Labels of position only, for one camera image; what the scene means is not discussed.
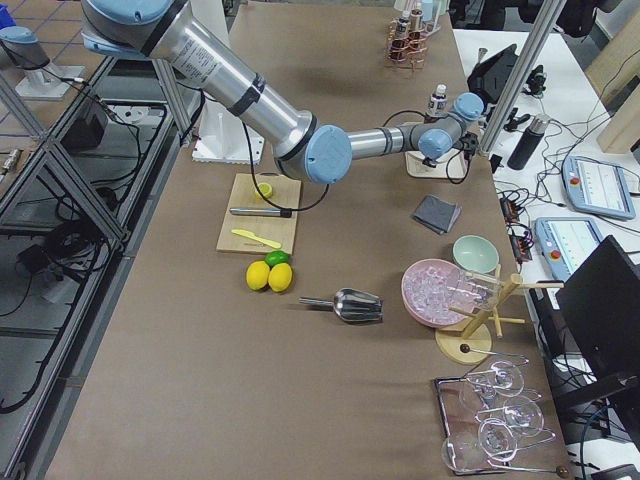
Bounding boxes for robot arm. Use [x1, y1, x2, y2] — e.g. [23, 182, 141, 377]
[1, 25, 51, 83]
[81, 1, 484, 185]

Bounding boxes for cream rabbit tray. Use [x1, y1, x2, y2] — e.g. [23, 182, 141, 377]
[405, 149, 468, 180]

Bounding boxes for tea bottle on tray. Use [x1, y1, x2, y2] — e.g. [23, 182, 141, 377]
[426, 84, 447, 122]

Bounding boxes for mirror tray with glasses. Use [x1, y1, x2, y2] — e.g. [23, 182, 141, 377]
[433, 377, 507, 476]

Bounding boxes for steel muddler black tip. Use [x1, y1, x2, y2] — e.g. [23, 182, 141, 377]
[229, 207, 293, 218]

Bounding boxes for green lime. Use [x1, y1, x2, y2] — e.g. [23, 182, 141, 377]
[264, 250, 290, 268]

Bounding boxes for yellow lemon far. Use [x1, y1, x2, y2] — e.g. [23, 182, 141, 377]
[268, 263, 293, 293]

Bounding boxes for yellow plastic knife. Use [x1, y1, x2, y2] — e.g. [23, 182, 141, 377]
[231, 229, 282, 249]

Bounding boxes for metal ice scoop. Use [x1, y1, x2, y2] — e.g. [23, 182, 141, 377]
[298, 288, 383, 325]

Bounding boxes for yellow lemon near scoop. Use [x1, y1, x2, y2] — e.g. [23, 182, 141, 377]
[245, 260, 271, 291]

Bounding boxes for bamboo cutting board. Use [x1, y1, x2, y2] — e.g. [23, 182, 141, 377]
[216, 173, 301, 254]

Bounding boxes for half lemon slice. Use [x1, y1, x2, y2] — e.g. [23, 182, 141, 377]
[254, 182, 274, 199]

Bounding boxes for pink bowl with ice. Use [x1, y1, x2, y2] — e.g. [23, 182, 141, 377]
[401, 259, 474, 329]

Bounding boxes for grey folded cloth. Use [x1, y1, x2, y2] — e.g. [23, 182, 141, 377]
[411, 195, 461, 235]

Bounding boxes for green bowl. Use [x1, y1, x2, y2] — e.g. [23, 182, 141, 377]
[452, 235, 499, 274]

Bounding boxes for glass on wooden stand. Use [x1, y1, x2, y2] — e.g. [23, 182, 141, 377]
[450, 270, 502, 311]

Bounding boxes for wooden glass tree stand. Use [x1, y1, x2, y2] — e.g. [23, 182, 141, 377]
[435, 264, 564, 365]

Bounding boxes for tea bottle in rack front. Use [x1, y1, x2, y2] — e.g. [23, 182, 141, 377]
[389, 17, 408, 61]

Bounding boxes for tea bottle in rack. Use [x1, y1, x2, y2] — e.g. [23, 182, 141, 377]
[389, 17, 408, 61]
[408, 8, 424, 47]

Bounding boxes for wine glass top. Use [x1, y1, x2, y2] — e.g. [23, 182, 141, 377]
[464, 352, 529, 401]

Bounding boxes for black foam case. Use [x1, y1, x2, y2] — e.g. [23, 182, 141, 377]
[467, 44, 518, 114]

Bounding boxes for tea bottle in rack rear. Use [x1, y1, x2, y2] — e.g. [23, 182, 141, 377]
[408, 8, 424, 47]

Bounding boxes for black thermos flask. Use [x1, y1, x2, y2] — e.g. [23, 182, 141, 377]
[507, 113, 551, 170]

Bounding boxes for wine glass middle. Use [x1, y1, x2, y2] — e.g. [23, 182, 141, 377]
[474, 395, 544, 438]

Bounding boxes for black monitor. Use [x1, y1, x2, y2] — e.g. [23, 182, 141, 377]
[557, 235, 639, 377]

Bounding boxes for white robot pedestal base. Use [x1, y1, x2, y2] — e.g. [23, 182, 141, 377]
[191, 0, 264, 164]

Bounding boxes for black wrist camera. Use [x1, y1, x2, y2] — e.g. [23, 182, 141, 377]
[459, 132, 479, 161]

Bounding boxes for copper wire bottle rack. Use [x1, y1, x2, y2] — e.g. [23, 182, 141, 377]
[385, 10, 428, 71]

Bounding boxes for aluminium frame post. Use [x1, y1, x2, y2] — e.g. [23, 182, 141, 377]
[478, 0, 566, 157]

